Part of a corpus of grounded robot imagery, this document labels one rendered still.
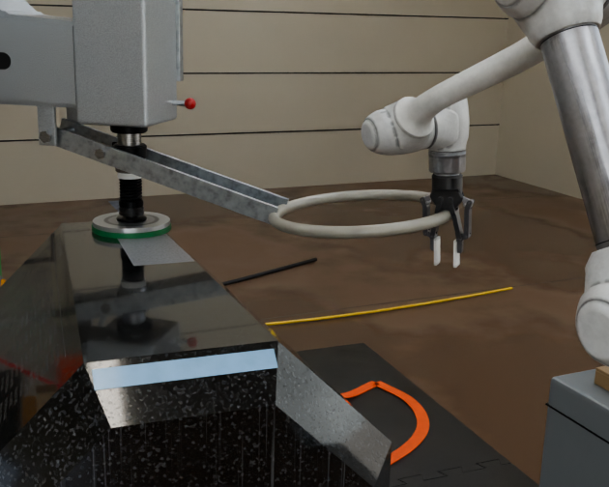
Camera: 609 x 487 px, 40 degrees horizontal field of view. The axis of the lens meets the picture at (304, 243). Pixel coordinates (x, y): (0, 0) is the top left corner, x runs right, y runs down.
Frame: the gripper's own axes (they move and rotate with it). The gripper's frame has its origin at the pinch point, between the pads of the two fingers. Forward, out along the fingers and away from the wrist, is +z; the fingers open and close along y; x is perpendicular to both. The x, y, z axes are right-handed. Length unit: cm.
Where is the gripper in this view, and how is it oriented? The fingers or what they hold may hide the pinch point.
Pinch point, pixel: (447, 252)
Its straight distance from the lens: 214.9
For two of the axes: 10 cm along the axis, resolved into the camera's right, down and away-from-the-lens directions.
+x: -4.7, 2.5, -8.5
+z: 0.4, 9.6, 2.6
